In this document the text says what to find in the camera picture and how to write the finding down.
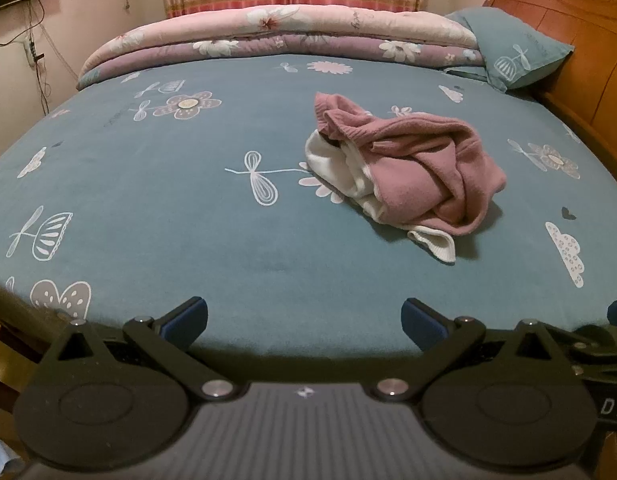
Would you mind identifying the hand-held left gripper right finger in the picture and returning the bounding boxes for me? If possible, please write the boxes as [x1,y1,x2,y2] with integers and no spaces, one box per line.
[372,297,574,403]

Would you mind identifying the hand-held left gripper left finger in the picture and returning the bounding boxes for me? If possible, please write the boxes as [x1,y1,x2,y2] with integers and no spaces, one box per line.
[38,296,238,402]

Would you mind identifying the pink and white sweater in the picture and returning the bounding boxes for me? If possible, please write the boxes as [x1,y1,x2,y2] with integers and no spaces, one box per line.
[304,91,507,264]

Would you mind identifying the wooden bed headboard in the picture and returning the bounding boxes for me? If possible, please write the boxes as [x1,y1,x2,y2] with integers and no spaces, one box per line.
[481,0,617,171]

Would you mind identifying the blue pillow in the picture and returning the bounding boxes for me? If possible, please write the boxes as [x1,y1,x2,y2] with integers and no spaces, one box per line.
[441,7,575,93]

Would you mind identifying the folded floral quilt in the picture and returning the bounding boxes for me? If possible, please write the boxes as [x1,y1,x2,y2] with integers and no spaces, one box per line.
[77,4,489,92]

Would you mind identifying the black television cables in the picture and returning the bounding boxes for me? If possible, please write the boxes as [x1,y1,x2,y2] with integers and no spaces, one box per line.
[0,0,56,116]

